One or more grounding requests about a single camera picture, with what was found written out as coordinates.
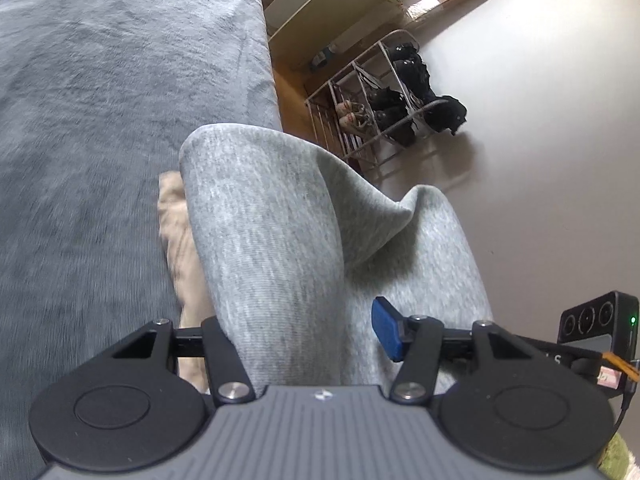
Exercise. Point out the beige sneakers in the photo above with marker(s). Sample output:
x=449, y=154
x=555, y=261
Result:
x=350, y=112

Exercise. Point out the white metal shoe rack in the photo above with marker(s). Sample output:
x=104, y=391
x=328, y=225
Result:
x=320, y=120

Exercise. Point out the white crumpled cloth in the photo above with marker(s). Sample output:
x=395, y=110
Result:
x=175, y=245

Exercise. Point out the grey hoodie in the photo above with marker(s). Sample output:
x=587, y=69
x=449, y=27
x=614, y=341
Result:
x=260, y=240

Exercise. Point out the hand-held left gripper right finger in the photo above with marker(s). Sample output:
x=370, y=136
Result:
x=387, y=327

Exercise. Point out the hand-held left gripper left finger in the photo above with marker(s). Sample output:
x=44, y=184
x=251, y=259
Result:
x=220, y=340

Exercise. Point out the black shoe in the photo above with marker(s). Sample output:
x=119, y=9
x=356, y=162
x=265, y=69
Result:
x=387, y=105
x=410, y=72

